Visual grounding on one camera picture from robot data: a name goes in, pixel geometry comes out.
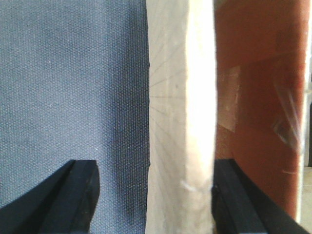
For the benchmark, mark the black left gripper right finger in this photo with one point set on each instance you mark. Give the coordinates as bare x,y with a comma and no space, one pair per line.
240,207

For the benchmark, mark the blue fabric mat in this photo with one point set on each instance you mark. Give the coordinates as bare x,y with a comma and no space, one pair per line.
74,78

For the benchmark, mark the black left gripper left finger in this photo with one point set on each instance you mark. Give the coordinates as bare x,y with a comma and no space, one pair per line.
64,203

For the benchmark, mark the large brown cardboard box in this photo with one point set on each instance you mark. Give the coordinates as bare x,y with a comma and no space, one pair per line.
229,79

